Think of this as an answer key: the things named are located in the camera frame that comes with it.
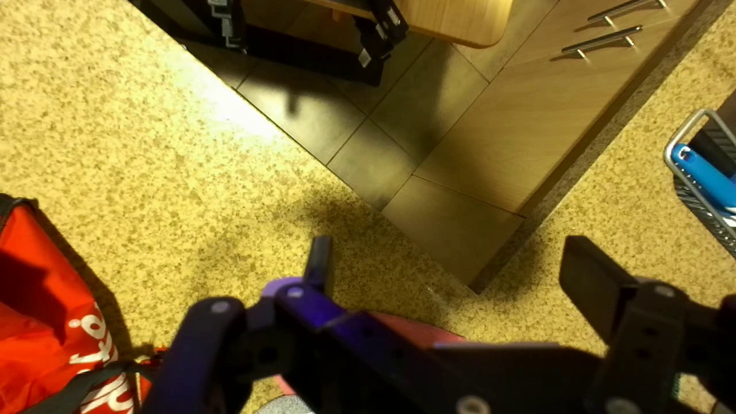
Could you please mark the pink cloth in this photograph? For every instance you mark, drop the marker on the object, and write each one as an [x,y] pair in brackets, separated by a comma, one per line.
[416,331]

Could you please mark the red duffel bag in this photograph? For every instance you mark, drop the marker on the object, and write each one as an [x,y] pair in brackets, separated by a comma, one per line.
[47,306]

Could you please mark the light wood base cabinet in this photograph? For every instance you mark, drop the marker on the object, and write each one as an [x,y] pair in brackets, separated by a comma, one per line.
[537,123]

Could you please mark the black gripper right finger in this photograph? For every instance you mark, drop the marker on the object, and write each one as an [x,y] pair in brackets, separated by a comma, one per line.
[657,337]

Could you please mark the light wooden table top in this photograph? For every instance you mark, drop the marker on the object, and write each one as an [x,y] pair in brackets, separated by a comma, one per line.
[452,17]

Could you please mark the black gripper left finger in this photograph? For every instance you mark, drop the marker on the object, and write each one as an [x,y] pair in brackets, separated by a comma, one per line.
[231,352]

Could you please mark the blue dish brush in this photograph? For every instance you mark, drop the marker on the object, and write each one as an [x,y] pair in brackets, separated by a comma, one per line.
[701,176]

